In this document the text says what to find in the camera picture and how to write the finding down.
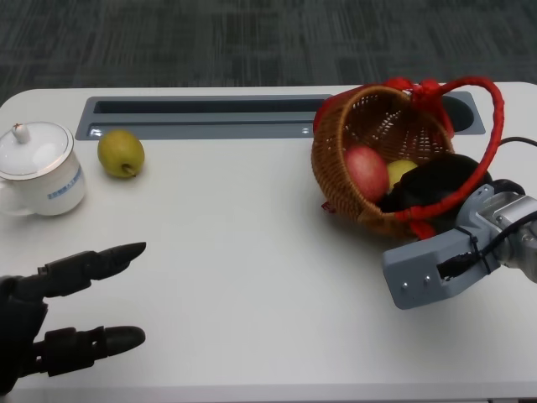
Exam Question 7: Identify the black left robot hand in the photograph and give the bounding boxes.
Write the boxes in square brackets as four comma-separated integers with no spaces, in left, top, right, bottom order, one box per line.
[0,241,148,398]

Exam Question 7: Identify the red apple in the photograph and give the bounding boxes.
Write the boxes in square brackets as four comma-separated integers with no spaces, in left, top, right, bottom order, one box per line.
[344,145,390,203]

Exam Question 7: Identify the wicker basket with red handle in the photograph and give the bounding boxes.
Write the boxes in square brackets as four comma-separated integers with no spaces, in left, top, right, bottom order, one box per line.
[310,76,504,240]

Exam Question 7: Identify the white ceramic mug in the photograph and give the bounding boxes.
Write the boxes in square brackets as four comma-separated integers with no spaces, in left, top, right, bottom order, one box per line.
[0,146,87,217]

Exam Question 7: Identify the white mug lid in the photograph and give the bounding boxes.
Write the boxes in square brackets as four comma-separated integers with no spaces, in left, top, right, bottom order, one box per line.
[0,120,76,180]

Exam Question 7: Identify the green pear with stem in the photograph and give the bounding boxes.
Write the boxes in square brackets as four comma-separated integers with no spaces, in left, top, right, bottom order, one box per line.
[96,128,146,180]

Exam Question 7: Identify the yellow-green pear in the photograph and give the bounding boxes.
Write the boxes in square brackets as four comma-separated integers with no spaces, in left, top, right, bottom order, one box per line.
[385,159,419,194]

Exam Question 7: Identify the grey table cable tray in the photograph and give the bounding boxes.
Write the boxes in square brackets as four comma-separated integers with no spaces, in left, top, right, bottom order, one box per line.
[77,91,487,142]

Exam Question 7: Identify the black cable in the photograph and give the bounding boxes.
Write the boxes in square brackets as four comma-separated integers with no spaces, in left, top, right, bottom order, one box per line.
[499,136,537,148]
[438,212,537,280]

